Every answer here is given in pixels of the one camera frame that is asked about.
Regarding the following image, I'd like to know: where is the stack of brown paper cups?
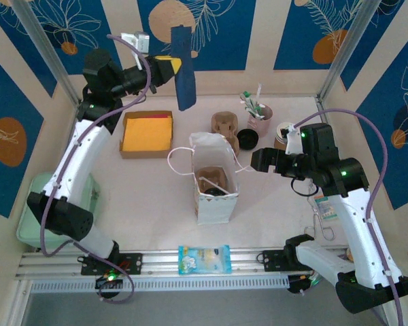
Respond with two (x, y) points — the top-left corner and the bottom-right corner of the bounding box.
(273, 122), (293, 150)

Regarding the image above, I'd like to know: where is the dark blue napkin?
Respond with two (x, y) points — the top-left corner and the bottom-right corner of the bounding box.
(171, 25), (197, 111)

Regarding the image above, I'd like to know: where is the pulp cup carrier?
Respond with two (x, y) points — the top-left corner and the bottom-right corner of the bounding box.
(195, 166), (234, 198)

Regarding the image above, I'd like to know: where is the white animal print paper bag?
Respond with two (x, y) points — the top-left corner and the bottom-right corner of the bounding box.
(167, 131), (256, 225)

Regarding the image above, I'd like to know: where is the stack of black cup lids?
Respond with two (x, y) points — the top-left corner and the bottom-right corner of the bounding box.
(237, 128), (260, 150)

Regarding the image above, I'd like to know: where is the pink straw holder cup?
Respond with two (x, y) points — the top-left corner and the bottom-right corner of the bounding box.
(247, 104), (273, 137)

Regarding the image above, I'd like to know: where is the printed paper tag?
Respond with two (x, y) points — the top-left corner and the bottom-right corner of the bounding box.
(313, 195), (339, 221)

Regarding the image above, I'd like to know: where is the stack of pulp cup carriers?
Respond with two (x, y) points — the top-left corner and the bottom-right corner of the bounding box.
(210, 111), (241, 157)

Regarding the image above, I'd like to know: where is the yellow napkin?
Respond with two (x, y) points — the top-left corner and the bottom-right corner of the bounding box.
(121, 117), (173, 152)

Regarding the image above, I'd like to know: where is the cardboard napkin box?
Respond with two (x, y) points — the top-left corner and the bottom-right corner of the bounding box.
(118, 110), (174, 160)

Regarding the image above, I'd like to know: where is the blue snack packet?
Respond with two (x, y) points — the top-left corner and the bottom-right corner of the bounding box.
(177, 244), (233, 275)

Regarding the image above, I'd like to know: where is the black controller board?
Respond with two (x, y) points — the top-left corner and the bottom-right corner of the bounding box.
(287, 274), (324, 295)
(95, 270), (125, 300)

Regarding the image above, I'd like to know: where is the mint green tray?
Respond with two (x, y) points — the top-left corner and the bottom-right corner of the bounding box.
(16, 171), (101, 249)

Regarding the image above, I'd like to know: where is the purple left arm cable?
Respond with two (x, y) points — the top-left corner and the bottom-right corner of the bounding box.
(39, 33), (152, 305)

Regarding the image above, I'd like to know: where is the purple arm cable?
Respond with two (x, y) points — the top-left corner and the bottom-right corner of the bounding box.
(292, 107), (404, 326)
(39, 33), (152, 305)

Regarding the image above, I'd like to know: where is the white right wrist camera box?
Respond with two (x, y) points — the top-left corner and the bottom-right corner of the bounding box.
(281, 126), (305, 156)

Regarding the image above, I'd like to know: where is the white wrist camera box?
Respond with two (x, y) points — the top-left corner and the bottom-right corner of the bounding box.
(120, 31), (150, 54)
(281, 126), (305, 156)

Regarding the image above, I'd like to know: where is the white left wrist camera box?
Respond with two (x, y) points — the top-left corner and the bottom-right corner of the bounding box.
(120, 31), (150, 54)

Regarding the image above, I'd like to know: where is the black cable loop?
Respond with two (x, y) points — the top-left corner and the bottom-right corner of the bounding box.
(290, 177), (316, 197)

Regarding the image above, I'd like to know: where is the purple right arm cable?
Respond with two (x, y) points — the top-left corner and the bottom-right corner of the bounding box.
(292, 107), (404, 326)

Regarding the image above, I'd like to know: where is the aluminium table edge rail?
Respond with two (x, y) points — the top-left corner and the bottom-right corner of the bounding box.
(315, 96), (330, 126)
(59, 100), (84, 173)

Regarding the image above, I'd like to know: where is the aluminium frame post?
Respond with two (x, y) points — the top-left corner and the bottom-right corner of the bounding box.
(318, 0), (384, 99)
(12, 0), (82, 107)

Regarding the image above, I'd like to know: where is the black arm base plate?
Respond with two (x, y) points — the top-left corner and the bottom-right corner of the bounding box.
(80, 251), (144, 276)
(260, 249), (293, 272)

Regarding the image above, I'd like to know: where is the grey slotted cable duct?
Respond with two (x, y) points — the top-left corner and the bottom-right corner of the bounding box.
(30, 274), (290, 293)

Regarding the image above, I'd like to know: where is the aluminium mounting rail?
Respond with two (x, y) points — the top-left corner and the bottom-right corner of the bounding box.
(15, 247), (388, 281)

